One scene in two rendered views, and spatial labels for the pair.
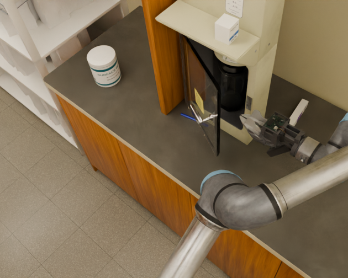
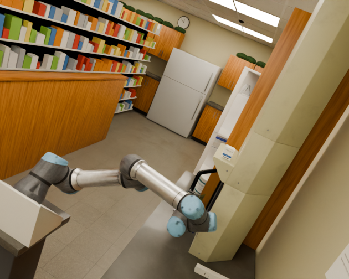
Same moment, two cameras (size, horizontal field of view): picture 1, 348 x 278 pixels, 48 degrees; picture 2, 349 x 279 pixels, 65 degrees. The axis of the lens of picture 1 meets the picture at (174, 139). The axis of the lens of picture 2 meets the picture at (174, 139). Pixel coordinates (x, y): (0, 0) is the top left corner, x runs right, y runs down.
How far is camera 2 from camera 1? 118 cm
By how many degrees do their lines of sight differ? 54
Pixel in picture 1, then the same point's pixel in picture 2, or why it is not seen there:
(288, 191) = (145, 166)
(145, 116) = not seen: hidden behind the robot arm
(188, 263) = (97, 172)
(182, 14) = not seen: hidden behind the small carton
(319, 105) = not seen: outside the picture
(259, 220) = (126, 160)
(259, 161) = (179, 258)
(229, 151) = (179, 242)
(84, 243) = (103, 247)
